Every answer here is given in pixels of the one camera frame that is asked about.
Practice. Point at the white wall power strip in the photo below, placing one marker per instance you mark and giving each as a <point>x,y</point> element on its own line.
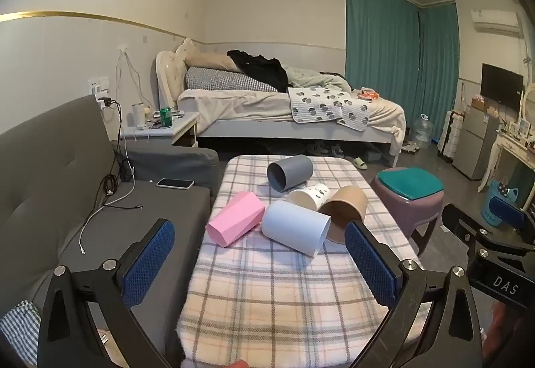
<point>99,85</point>

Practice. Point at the white suitcase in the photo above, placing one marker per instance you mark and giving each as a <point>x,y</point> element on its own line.
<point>449,138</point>

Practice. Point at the white leaf-print cup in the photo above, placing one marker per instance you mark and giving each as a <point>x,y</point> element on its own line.
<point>311,194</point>

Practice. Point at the white dressing table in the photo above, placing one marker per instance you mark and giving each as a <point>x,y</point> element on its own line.
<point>512,155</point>

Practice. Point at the green drink can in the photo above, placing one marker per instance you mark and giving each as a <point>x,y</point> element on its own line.
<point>166,117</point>

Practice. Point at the teal curtain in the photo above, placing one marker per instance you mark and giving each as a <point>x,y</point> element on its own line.
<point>384,59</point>

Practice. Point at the grey mini fridge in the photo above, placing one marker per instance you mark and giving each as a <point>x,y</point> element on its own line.
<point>474,142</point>

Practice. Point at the orange packet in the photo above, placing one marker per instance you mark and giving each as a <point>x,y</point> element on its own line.
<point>368,93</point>

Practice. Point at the white framed mirror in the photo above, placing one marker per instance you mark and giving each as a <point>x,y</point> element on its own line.
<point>528,104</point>

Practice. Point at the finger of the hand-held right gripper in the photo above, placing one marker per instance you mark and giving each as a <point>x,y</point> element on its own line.
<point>505,211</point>
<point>459,221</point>

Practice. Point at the beige pillow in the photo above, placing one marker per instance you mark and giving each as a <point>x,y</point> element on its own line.
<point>205,58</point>

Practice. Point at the black television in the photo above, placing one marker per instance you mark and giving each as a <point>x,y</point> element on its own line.
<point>501,84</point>

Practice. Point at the grey sofa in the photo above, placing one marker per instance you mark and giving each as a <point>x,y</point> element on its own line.
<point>46,167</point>

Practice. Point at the leaf-print white blanket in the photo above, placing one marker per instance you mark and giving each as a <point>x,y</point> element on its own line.
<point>322,104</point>

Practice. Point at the beige slipper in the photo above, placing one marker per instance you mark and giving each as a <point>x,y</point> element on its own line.
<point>358,163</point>

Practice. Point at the blue striped cloth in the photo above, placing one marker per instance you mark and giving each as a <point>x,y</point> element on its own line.
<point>19,330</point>

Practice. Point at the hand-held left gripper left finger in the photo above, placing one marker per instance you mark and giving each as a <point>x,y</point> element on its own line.
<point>152,263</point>

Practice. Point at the brown cup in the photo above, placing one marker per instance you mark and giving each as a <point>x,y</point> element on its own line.
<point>345,207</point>

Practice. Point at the purple stool with teal cushion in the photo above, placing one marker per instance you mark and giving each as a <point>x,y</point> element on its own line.
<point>409,194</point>

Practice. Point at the white smartphone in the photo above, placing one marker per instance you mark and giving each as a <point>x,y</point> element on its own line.
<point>175,183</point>

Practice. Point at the white bedside table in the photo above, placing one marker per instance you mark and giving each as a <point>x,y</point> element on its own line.
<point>167,130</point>

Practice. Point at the clear water jug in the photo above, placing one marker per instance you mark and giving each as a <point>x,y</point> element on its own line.
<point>421,133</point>

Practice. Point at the blue basket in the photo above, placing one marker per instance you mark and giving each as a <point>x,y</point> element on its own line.
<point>491,209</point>

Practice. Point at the pale green quilt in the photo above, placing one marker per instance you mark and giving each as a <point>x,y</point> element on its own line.
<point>313,77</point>

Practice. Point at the bed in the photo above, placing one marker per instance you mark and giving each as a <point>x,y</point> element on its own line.
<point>250,109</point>

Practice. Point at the checked bolster pillow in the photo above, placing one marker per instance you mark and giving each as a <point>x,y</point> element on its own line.
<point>225,79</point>

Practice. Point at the white shoes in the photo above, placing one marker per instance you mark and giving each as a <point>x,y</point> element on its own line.
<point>410,146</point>

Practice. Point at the white tumbler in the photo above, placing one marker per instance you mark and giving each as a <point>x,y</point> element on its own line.
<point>138,114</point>

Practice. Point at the white air conditioner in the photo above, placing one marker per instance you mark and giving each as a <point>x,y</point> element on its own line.
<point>495,20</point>

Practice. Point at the light blue cup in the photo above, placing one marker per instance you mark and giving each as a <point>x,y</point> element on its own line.
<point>296,226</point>

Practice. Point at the pink faceted cup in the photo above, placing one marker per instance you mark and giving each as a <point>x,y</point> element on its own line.
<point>236,217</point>

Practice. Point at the black clothing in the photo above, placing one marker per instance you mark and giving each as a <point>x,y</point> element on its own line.
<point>263,67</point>

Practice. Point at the dark shoes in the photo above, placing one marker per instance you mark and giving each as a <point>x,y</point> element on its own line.
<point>324,150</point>

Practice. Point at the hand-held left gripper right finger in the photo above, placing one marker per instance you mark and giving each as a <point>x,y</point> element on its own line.
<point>370,267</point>

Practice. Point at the person's right forearm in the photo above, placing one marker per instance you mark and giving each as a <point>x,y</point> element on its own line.
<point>512,334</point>

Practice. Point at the grey cup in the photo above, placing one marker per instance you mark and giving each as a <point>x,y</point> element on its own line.
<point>292,169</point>

